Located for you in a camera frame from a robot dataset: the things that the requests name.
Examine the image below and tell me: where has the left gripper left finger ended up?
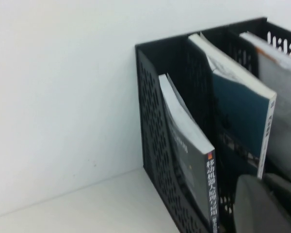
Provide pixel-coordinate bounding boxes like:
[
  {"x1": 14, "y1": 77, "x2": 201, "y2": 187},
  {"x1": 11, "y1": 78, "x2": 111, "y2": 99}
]
[{"x1": 233, "y1": 174, "x2": 279, "y2": 233}]

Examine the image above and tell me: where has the black perforated plastic book stand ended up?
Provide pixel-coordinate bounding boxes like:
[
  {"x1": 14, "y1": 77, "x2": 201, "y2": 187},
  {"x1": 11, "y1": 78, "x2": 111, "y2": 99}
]
[{"x1": 135, "y1": 16, "x2": 291, "y2": 233}]

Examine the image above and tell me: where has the teal book with white spine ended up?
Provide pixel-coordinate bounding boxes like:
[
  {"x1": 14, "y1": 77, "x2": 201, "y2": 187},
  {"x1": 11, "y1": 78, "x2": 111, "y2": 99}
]
[{"x1": 187, "y1": 33, "x2": 277, "y2": 180}]

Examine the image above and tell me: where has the dark blue mobile robot book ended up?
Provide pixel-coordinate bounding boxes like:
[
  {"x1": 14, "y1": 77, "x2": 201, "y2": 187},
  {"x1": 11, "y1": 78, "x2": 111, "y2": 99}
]
[{"x1": 158, "y1": 73, "x2": 220, "y2": 233}]

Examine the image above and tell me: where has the white orange ROS2 book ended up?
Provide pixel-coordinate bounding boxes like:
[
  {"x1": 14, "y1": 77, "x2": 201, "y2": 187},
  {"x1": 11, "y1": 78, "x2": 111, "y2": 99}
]
[{"x1": 239, "y1": 31, "x2": 291, "y2": 180}]

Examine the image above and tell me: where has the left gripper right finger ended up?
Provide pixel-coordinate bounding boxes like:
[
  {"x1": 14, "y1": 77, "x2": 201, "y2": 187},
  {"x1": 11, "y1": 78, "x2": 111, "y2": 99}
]
[{"x1": 263, "y1": 173, "x2": 291, "y2": 233}]

